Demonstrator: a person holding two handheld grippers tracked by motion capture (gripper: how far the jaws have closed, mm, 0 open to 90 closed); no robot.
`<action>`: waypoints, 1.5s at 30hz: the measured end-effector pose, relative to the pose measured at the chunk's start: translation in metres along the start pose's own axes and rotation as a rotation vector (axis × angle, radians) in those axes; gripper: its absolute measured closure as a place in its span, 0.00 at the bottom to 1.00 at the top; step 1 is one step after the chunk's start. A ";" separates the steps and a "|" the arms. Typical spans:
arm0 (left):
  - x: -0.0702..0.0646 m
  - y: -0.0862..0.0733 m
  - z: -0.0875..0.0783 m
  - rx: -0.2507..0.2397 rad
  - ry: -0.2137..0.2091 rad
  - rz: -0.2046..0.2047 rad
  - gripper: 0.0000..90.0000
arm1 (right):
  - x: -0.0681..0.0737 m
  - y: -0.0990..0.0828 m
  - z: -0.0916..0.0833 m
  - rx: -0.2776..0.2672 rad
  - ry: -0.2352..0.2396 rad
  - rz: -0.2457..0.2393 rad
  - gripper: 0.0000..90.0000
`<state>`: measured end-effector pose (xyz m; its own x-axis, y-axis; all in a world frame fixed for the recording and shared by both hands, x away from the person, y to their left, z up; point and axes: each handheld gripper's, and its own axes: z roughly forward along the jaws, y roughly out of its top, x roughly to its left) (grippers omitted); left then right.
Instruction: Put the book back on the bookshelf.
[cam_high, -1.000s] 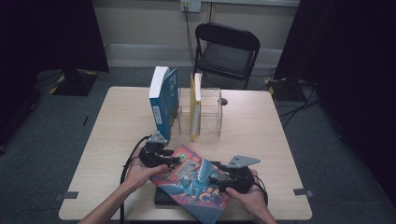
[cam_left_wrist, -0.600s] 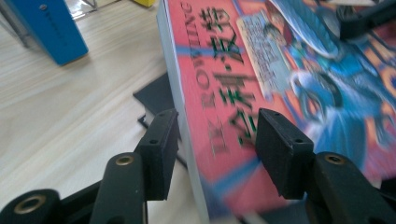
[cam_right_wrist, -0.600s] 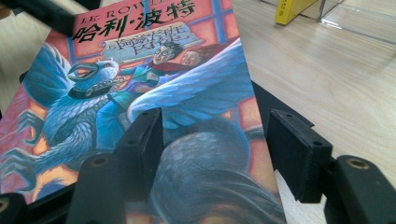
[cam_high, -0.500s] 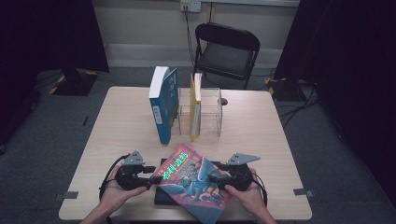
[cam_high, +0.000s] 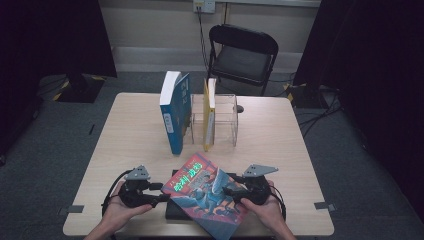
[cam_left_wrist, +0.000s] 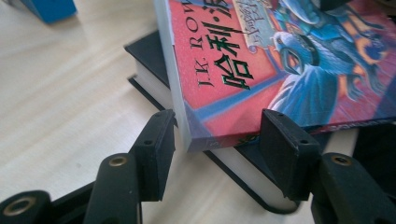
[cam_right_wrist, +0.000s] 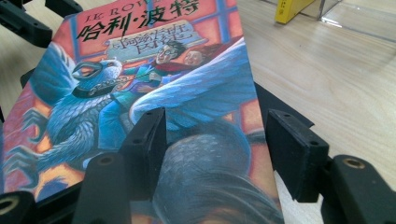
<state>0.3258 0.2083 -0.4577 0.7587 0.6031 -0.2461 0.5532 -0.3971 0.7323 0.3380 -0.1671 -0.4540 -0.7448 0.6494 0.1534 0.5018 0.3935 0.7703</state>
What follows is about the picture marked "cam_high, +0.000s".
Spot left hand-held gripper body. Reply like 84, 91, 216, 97
118, 164, 153, 208

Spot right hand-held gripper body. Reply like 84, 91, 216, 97
242, 163, 279, 206

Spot black book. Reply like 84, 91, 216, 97
165, 169, 238, 222

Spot red illustrated book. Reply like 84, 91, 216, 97
160, 152, 249, 240

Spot clear acrylic book organizer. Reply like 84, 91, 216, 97
189, 93, 239, 148

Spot thick blue book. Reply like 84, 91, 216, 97
159, 70, 193, 156

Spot yellow book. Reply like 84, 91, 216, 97
203, 78, 218, 153

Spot person's left hand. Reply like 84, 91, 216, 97
101, 179, 154, 232

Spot person's right hand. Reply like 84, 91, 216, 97
239, 179, 284, 232

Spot grey tape strip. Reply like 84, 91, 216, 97
313, 201, 337, 213
58, 204, 85, 216

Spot black stand base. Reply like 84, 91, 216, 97
285, 83, 322, 109
52, 73, 108, 104

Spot black folding chair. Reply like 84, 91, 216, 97
205, 23, 279, 97

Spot black curtain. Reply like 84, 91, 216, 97
0, 0, 118, 156
293, 0, 424, 221

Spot left hand-held gripper cable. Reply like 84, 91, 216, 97
101, 169, 134, 216

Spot hand-held gripper cable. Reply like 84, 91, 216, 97
101, 169, 134, 216
266, 184, 288, 222

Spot right hand-held gripper cable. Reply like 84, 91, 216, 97
266, 184, 288, 222

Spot black floor cables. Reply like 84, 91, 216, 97
298, 84, 343, 139

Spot black power cable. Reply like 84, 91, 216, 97
196, 6, 211, 73

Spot white wall socket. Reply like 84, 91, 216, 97
193, 0, 216, 14

